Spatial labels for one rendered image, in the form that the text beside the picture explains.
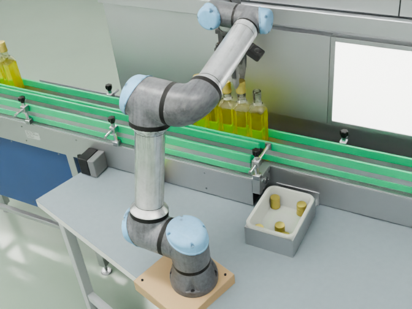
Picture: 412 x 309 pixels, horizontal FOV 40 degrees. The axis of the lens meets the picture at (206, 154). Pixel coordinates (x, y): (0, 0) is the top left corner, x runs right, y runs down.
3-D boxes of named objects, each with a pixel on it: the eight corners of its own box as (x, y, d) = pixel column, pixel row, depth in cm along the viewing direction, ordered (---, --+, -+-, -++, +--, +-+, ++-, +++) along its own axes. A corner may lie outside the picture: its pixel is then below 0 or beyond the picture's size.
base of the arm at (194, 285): (192, 306, 170) (189, 287, 163) (160, 278, 178) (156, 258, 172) (228, 276, 177) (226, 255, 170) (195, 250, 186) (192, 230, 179)
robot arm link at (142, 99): (160, 264, 167) (163, 89, 143) (118, 248, 173) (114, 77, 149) (180, 244, 177) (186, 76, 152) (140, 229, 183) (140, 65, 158)
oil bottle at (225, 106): (241, 143, 218) (237, 94, 205) (235, 151, 214) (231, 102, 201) (227, 140, 220) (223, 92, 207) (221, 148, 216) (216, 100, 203)
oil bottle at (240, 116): (254, 146, 215) (252, 97, 202) (248, 154, 211) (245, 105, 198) (241, 143, 217) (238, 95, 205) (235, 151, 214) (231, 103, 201)
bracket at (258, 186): (271, 179, 209) (271, 164, 204) (262, 195, 202) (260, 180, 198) (262, 177, 210) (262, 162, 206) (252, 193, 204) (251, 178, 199)
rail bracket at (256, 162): (273, 161, 206) (272, 133, 198) (254, 189, 194) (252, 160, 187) (265, 159, 207) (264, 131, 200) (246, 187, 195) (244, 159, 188)
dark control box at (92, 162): (108, 167, 235) (104, 151, 230) (97, 178, 229) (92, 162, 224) (92, 163, 238) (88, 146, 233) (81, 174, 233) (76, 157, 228)
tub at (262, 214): (316, 214, 201) (316, 195, 196) (293, 257, 185) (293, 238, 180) (270, 202, 208) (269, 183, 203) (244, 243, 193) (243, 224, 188)
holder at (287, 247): (320, 205, 205) (320, 189, 200) (292, 257, 186) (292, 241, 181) (275, 194, 212) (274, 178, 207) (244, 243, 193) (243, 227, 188)
